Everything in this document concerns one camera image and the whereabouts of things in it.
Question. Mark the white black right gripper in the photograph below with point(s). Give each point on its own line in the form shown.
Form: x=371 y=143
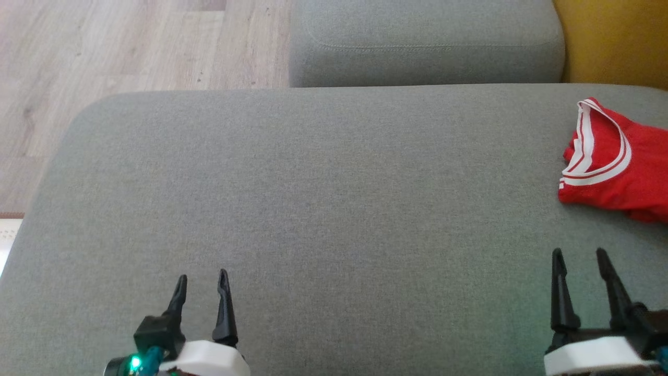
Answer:
x=595 y=355

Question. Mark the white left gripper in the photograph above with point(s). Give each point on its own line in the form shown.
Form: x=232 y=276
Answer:
x=209 y=360

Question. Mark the red white basketball jersey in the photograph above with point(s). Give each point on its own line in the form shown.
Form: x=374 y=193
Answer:
x=631 y=172

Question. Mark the black cylindrical wrist module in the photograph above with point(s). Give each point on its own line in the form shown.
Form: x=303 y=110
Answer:
x=122 y=366

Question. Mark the large grey sofa seat cushion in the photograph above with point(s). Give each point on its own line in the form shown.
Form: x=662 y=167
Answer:
x=313 y=209

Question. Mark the white rug brown edge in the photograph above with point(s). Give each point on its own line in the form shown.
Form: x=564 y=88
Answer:
x=8 y=240

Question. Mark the small grey sofa seat cushion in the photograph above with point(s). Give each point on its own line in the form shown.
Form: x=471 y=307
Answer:
x=417 y=42

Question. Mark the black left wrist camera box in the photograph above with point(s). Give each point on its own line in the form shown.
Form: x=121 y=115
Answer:
x=159 y=334

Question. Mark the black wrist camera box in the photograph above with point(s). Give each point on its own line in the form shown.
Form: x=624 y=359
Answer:
x=649 y=324
x=159 y=334

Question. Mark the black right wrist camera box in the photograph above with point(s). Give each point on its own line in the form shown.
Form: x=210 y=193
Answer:
x=649 y=324

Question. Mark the teal left camera connector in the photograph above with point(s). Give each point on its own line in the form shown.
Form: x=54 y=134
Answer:
x=153 y=359

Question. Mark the teal camera connector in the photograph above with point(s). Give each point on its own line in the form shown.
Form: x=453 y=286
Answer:
x=663 y=357
x=153 y=359

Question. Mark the teal right camera connector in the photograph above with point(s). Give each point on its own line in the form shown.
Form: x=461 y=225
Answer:
x=663 y=357

